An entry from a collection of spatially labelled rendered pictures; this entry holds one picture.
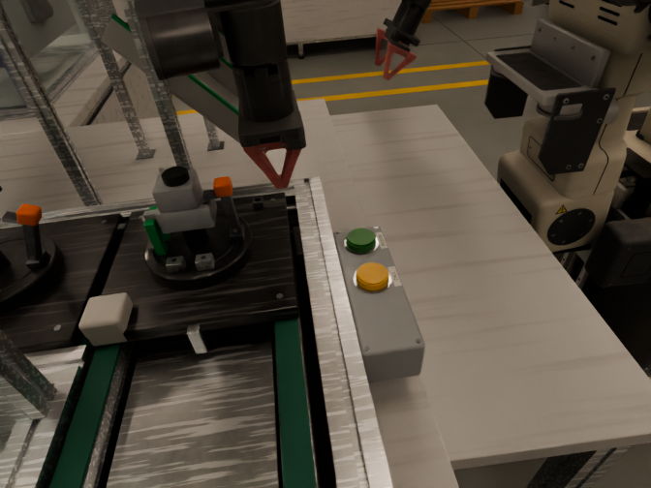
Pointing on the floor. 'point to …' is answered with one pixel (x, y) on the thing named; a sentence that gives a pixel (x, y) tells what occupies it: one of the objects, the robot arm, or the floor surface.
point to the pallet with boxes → (471, 7)
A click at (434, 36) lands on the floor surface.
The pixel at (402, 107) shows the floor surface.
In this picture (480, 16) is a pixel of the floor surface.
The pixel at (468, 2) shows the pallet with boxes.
